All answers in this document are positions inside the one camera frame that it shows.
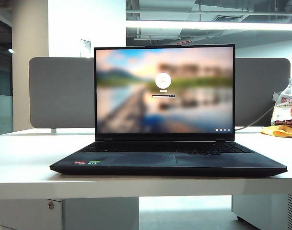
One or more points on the dark blue laptop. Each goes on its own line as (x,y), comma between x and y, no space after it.
(160,95)

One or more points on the red ceiling sign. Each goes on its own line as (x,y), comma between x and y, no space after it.
(183,42)

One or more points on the grey fabric desk divider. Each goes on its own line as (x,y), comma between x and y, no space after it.
(59,95)

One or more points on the long ceiling light strip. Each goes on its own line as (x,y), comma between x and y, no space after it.
(208,25)

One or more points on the white drawer cabinet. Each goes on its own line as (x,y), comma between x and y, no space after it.
(95,213)

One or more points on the ceiling air vent grille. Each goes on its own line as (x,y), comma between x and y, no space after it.
(228,18)

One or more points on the yellow cloth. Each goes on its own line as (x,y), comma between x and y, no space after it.
(275,131)

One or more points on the round silver drawer lock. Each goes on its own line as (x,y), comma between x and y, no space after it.
(50,205)

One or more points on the white printed plastic bag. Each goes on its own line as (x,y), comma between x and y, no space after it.
(283,107)

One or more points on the white vented cabinet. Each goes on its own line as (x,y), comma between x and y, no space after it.
(260,210)

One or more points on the round ceiling lamp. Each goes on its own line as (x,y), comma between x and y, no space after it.
(10,50)

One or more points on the hanging ceiling rail fixture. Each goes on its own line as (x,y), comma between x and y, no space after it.
(157,37)

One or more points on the paper notice on wall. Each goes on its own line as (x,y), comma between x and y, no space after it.
(85,48)

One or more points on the white divider bracket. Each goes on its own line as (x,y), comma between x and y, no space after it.
(54,131)

